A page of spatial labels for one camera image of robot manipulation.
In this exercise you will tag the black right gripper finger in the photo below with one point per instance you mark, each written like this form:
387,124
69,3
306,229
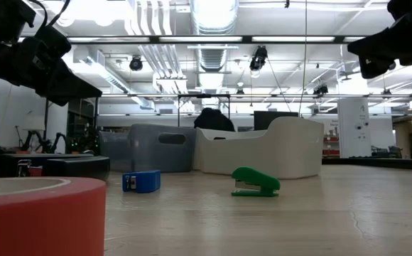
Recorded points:
383,41
383,56

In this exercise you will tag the black hanging spotlight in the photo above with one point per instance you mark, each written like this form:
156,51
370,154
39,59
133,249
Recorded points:
320,90
136,64
259,57

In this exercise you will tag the green mini stapler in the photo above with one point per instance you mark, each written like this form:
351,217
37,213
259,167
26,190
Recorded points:
255,177

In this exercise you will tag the black monitor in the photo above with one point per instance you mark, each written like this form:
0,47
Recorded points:
270,119

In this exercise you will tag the black tray with items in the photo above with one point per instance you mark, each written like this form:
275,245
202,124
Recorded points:
5,167

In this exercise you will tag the white pillar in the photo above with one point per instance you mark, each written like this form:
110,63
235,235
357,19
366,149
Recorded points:
353,128

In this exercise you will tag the white plastic storage bin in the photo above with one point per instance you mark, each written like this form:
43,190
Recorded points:
291,149

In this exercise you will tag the translucent grey storage bin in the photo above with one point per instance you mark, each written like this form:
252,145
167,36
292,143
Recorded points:
149,153

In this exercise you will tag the person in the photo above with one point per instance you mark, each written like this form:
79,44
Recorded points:
213,121

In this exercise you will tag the black overhead light bar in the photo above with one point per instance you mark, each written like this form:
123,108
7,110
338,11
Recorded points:
246,39

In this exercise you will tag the red tape roll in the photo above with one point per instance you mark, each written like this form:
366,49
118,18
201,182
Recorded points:
42,220

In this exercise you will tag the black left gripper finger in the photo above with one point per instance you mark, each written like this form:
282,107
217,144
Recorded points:
64,83
62,102

